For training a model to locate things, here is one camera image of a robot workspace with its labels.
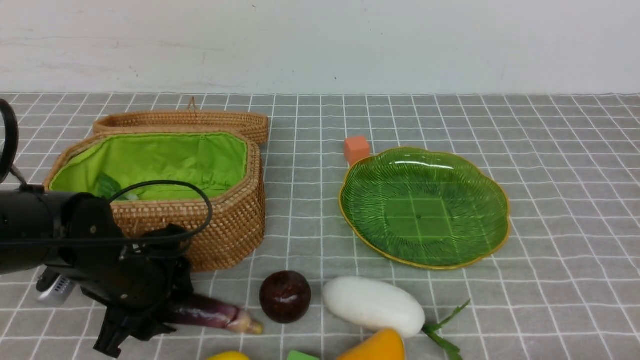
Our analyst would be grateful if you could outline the orange foam cube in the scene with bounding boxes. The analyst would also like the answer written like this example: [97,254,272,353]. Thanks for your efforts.
[343,136,371,166]

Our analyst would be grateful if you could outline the woven rattan basket green lining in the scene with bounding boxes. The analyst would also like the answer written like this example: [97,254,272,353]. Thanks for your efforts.
[43,128,266,273]

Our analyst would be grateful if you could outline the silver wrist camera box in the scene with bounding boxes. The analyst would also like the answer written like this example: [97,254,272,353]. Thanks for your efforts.
[35,268,76,307]

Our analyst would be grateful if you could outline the woven rattan basket lid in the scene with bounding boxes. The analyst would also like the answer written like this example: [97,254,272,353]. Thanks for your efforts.
[93,98,269,145]

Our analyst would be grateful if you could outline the white toy radish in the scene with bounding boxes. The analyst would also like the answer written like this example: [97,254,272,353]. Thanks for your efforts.
[322,276,471,360]

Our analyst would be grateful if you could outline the purple toy eggplant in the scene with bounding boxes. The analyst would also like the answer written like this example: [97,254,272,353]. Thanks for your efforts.
[155,291,265,335]

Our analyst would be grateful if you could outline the green leaf-shaped glass plate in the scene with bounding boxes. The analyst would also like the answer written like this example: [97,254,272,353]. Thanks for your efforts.
[338,146,512,271]

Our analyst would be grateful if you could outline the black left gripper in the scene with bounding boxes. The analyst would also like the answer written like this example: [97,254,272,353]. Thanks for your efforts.
[75,224,194,359]

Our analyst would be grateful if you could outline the dark red round fruit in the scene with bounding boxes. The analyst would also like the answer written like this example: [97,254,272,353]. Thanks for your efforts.
[259,270,313,325]

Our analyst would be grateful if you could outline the green foam block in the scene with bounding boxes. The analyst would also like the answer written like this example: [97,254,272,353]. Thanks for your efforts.
[286,350,319,360]

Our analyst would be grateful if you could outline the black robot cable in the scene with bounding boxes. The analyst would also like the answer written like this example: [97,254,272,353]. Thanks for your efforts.
[0,99,214,251]

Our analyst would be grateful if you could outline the orange yellow toy mango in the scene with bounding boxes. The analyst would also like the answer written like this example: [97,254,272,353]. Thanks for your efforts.
[336,328,407,360]

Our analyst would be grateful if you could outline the yellow toy lemon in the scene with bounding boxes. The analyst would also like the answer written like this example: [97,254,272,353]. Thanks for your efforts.
[206,351,250,360]

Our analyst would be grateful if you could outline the grey checked tablecloth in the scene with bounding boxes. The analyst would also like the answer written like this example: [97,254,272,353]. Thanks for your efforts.
[1,93,640,360]

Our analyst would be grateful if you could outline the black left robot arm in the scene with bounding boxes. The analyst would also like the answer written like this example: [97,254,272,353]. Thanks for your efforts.
[0,186,190,358]

